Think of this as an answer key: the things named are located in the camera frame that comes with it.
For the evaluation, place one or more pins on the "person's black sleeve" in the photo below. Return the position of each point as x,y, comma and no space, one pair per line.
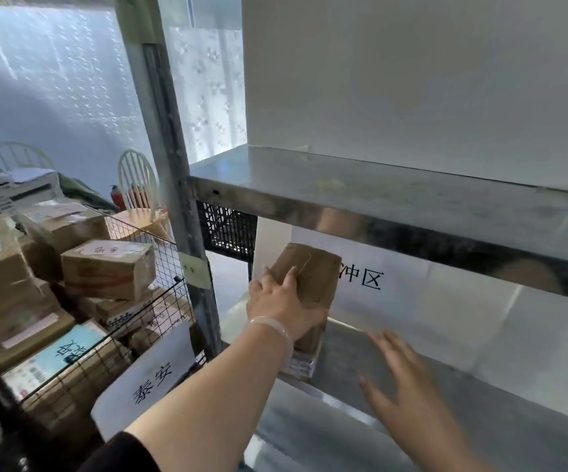
122,454

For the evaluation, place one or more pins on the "dark green cloth bag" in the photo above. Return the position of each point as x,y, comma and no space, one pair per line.
87,194

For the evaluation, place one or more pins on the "person's right forearm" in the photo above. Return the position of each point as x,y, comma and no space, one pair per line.
456,457

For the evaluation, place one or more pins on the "white printer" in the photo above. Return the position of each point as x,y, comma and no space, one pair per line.
18,191

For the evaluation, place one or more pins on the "symbol-printed worn cardboard box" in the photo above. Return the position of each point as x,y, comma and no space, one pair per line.
318,280

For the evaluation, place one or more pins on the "box with white label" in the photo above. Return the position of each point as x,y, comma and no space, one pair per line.
117,312

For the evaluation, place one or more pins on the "person's left forearm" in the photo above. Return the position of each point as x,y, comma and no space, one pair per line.
215,403

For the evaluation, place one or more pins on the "person's left hand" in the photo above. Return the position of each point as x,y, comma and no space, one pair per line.
279,304

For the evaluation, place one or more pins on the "red fire extinguisher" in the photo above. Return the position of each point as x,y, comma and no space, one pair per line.
117,199

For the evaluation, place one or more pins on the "white wooden chair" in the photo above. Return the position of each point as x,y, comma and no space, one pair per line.
136,176
18,152

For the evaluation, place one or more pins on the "white paper sign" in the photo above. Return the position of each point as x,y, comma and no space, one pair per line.
402,299

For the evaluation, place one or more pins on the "box with orange stripe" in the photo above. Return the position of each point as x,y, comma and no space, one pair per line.
107,270

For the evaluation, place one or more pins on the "metal shelving rack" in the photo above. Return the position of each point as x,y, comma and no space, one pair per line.
362,191

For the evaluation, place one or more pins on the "person's right hand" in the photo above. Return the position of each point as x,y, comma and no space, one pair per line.
416,408

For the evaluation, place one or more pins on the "frosted glass partition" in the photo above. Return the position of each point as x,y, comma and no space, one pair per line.
68,93

